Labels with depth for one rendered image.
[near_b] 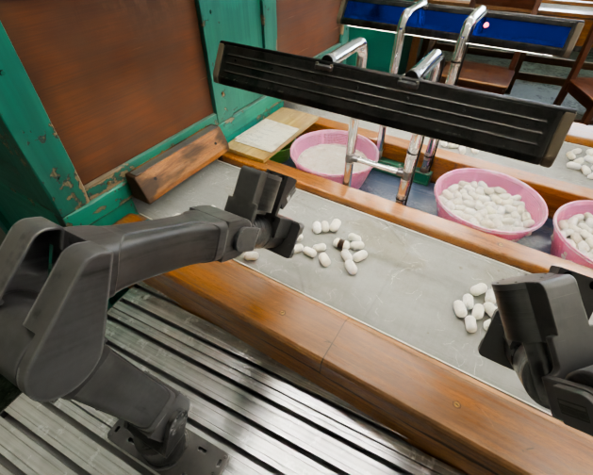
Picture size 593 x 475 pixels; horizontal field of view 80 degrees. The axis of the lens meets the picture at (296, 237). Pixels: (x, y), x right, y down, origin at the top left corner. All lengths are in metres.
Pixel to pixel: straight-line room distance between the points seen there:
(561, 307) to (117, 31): 0.85
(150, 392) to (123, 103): 0.61
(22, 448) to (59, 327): 0.50
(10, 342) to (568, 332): 0.46
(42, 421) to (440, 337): 0.71
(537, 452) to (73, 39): 0.99
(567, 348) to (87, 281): 0.41
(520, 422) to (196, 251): 0.52
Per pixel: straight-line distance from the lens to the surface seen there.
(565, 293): 0.41
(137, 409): 0.50
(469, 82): 2.76
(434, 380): 0.64
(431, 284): 0.79
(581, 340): 0.42
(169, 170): 0.94
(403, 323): 0.71
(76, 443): 0.76
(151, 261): 0.39
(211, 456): 0.67
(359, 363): 0.63
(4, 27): 0.78
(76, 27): 0.84
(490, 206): 1.04
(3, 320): 0.36
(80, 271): 0.31
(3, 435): 0.83
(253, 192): 0.52
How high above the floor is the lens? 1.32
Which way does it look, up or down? 44 degrees down
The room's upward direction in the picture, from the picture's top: straight up
